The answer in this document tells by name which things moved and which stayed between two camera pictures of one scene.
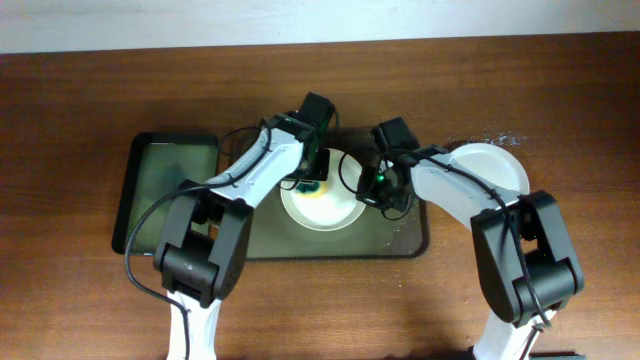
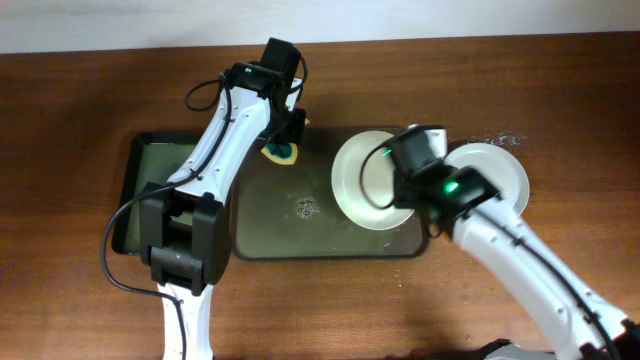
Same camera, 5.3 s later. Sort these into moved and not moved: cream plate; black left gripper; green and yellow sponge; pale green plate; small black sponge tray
Moved: cream plate; green and yellow sponge; black left gripper
Not moved: pale green plate; small black sponge tray
